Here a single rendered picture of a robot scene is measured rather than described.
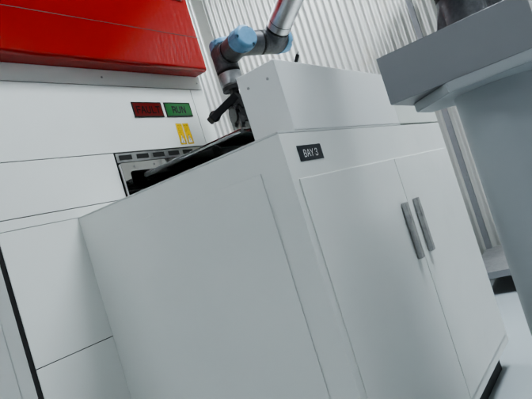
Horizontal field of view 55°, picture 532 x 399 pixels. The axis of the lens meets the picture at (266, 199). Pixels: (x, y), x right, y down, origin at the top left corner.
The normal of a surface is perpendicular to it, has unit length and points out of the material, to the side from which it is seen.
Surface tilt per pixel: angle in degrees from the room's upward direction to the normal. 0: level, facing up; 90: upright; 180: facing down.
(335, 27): 90
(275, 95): 90
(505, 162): 90
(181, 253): 90
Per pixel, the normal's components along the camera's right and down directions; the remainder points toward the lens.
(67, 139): 0.77, -0.26
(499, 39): -0.55, 0.14
